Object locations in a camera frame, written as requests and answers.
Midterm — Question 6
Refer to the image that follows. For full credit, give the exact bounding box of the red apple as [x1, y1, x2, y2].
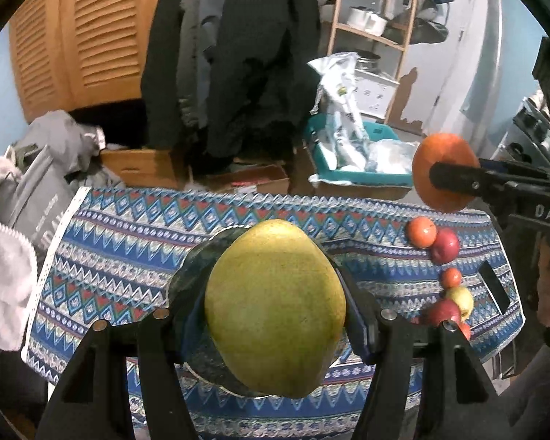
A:
[430, 228, 460, 265]
[424, 299, 463, 328]

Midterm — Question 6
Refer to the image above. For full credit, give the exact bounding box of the black hanging coat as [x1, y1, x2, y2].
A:
[140, 0, 198, 150]

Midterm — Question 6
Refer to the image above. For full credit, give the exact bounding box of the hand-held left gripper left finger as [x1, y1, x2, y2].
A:
[36, 307, 212, 440]

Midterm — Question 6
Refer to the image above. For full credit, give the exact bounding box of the wooden shelf rack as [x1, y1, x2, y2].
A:
[325, 0, 420, 122]

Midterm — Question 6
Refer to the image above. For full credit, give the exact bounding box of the clear plastic bag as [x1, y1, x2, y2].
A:
[367, 139, 420, 174]

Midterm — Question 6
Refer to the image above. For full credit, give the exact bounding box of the open cardboard box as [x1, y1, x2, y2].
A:
[190, 160, 290, 195]

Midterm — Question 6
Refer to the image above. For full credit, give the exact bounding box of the metal shoe rack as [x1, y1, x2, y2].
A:
[504, 96, 550, 166]

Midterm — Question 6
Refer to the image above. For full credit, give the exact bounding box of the flat cardboard box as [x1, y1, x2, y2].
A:
[309, 176, 413, 200]

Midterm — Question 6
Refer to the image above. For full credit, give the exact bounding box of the dark hanging coat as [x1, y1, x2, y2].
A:
[204, 0, 324, 159]

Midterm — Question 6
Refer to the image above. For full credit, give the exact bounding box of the dark cloth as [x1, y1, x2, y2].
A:
[412, 0, 454, 44]

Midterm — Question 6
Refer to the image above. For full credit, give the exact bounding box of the large navel orange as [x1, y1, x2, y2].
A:
[411, 133, 482, 214]

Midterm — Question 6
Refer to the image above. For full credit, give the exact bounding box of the wooden louvered cabinet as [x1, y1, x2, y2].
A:
[8, 0, 172, 124]

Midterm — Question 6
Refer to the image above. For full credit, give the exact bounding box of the tall white plastic bag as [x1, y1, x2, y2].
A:
[308, 52, 370, 170]

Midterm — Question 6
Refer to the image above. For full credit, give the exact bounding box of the yellow-green apple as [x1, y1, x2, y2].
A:
[444, 285, 475, 322]

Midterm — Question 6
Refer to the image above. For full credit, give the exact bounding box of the blue patterned tablecloth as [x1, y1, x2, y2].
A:
[21, 187, 523, 440]

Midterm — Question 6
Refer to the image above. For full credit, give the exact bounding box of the black flat rectangular object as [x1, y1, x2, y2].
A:
[479, 260, 510, 313]

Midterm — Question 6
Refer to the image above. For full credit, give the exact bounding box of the white towel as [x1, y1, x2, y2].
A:
[0, 213, 40, 351]

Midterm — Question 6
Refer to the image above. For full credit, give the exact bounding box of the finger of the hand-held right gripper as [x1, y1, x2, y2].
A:
[479, 158, 550, 185]
[428, 160, 516, 202]

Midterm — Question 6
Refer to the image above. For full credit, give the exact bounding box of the white pot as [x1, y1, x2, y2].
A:
[347, 5, 389, 35]

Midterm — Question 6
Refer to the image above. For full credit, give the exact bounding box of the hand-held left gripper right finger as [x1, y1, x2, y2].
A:
[334, 266, 509, 440]

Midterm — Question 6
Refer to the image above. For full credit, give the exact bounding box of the grey crumpled jacket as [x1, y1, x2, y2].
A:
[14, 110, 124, 188]

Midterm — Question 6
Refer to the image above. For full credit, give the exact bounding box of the white refrigerator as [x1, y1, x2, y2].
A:
[458, 0, 548, 159]

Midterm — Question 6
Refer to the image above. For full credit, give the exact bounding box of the teal plastic bin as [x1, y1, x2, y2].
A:
[302, 114, 415, 187]

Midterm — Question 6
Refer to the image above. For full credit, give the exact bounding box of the white patterned drawer box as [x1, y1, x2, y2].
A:
[353, 69, 402, 122]

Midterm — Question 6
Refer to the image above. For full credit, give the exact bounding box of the medium orange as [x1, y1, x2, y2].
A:
[406, 217, 438, 247]

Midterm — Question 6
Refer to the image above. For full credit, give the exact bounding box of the grey hanging jacket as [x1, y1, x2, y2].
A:
[176, 0, 230, 131]

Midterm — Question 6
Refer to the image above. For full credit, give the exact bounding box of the grey tote bag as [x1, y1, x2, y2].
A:
[4, 144, 81, 257]

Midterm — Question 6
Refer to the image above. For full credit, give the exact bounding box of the dark patterned plate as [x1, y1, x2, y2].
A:
[167, 227, 349, 399]

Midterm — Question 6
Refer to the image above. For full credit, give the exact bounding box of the yellow-green mango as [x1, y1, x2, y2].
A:
[204, 219, 348, 399]

